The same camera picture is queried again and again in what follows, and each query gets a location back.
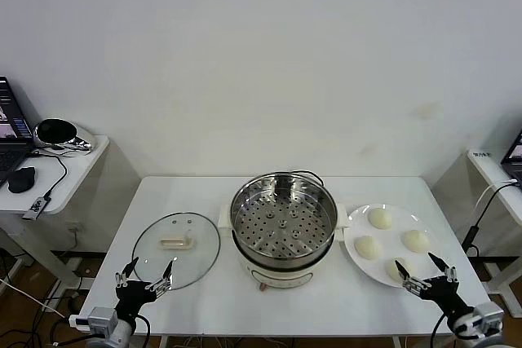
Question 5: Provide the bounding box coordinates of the white steamed baozi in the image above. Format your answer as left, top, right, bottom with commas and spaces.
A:
353, 236, 383, 261
367, 208, 395, 230
401, 229, 431, 253
385, 257, 413, 284

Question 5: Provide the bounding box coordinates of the black open laptop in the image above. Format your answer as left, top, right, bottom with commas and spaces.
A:
500, 130, 522, 186
0, 75, 36, 186

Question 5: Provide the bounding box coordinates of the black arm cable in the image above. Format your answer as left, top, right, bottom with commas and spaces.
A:
135, 314, 151, 348
431, 314, 450, 348

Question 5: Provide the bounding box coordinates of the white round plate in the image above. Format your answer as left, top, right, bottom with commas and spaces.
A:
343, 203, 444, 289

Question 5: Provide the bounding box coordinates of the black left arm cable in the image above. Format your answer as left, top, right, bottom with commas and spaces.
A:
135, 314, 151, 348

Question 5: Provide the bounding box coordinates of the grey usb hub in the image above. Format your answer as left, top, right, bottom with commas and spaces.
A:
22, 196, 53, 221

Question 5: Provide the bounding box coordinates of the white charging cable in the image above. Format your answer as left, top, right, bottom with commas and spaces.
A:
476, 178, 519, 214

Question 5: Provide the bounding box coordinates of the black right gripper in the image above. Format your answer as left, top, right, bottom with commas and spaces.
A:
393, 252, 476, 320

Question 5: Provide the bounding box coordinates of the black computer mouse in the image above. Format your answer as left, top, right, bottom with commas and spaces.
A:
7, 165, 37, 193

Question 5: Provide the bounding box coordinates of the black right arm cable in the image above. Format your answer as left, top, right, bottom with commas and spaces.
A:
431, 314, 450, 348

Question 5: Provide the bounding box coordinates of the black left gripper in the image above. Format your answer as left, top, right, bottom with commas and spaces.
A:
114, 257, 175, 323

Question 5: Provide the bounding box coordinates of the glass pot lid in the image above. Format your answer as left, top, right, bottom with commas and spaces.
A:
130, 211, 222, 292

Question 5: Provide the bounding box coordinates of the white floor cable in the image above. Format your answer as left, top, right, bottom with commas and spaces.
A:
0, 277, 78, 324

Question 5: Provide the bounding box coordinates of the black desk cable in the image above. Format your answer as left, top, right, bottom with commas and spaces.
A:
28, 150, 69, 199

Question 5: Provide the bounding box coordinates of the perforated steel steamer basket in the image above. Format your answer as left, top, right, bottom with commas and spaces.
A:
219, 171, 351, 264

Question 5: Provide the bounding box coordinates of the black cable with adapter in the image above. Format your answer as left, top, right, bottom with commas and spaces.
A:
462, 183, 522, 258

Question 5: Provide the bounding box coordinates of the white side table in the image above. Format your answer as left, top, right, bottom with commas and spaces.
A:
431, 148, 522, 319
0, 134, 142, 312

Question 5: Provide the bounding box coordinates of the black cooker power cord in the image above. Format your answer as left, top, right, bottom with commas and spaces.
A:
291, 169, 327, 187

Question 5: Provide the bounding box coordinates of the chrome and black headset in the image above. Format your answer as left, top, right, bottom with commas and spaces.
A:
33, 117, 98, 156

